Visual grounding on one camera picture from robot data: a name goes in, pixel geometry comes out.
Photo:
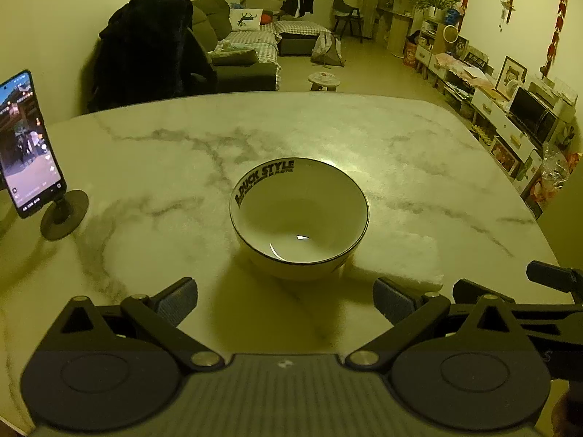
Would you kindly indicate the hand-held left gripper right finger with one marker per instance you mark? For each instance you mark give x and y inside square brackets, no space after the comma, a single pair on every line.
[391,299]

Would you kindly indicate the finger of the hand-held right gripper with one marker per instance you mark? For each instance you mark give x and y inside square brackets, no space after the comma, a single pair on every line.
[553,277]
[467,290]

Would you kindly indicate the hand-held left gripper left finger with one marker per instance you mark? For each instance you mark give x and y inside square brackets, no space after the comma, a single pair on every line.
[181,300]

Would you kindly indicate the white sponge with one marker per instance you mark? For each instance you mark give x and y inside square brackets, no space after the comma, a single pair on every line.
[401,261]

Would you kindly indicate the yellow bowl white inside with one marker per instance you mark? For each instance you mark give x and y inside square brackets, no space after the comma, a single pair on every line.
[296,209]

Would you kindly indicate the clear plastic bag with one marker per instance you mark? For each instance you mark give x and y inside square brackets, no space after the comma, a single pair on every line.
[551,168]

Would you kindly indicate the black phone stand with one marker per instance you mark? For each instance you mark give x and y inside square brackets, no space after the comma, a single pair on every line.
[63,218]

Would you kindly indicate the black microwave oven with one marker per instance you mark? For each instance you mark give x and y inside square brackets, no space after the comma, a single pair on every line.
[530,114]

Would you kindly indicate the white low cabinet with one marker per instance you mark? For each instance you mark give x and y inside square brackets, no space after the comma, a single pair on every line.
[489,109]

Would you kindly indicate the white printer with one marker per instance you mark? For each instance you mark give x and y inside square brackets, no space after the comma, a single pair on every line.
[553,93]

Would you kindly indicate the framed portrait picture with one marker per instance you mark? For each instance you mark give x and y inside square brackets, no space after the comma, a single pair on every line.
[511,75]

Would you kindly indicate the black smartphone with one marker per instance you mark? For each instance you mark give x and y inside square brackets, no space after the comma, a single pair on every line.
[27,145]

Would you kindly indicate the pink cloth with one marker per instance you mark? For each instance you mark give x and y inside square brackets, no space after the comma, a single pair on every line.
[460,66]

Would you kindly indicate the small round stool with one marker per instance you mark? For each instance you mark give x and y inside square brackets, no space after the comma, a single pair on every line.
[324,81]

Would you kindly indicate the grey sofa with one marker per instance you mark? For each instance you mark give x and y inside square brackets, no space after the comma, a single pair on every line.
[246,72]

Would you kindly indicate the round white fan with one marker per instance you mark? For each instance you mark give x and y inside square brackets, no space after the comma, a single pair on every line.
[450,34]

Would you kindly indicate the grey white bag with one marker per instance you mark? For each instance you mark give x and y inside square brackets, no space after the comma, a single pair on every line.
[328,50]

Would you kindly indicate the black coat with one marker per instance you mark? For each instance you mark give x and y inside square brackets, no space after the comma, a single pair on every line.
[145,45]

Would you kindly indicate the wooden shelf unit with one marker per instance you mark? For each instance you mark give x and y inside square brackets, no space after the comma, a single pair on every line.
[398,32]

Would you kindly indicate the plaid sofa cover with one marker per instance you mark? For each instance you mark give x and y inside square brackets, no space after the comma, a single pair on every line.
[255,38]

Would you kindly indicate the blue plush toy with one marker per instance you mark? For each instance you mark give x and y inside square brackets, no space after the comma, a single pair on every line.
[452,16]

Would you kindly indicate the white deer print pillow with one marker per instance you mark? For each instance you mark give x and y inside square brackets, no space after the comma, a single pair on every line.
[246,19]

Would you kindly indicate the orange cushion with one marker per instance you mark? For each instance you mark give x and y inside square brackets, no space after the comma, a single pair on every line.
[266,19]

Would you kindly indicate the dark wooden chair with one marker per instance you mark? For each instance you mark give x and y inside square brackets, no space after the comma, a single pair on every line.
[342,7]

